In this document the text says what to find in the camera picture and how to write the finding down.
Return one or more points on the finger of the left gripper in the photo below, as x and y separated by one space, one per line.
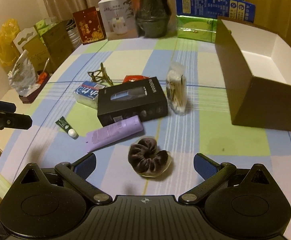
0 104
16 121

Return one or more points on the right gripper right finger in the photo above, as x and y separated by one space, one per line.
215 175

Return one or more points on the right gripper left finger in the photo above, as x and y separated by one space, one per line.
76 174

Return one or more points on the small green tube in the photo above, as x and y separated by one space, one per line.
66 127

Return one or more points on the purple cream tube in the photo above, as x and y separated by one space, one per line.
112 133

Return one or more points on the dark velvet scrunchie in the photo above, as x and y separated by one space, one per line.
147 159

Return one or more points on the blue tissue pack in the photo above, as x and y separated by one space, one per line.
87 93

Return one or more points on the cotton swab bag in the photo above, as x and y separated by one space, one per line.
176 90

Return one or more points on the black shaver box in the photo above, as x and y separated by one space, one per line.
144 98

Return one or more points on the red snack packet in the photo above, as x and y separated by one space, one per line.
133 78

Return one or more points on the crumpled silver bag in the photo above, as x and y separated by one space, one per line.
23 75

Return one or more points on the dark red tray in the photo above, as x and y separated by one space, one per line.
35 91

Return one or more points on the yellow plastic bag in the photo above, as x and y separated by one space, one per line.
8 51

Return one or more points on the brown paper bag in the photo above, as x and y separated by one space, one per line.
58 43

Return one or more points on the checkered tablecloth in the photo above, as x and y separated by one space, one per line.
205 128

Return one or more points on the brown cardboard storage box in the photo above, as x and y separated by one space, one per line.
256 65

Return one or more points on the red gift box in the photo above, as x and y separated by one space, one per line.
90 25

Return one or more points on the green tissue pack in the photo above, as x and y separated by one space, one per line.
196 28

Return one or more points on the white humidifier box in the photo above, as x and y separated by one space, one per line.
118 18

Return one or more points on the blue carton box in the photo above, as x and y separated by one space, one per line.
236 9

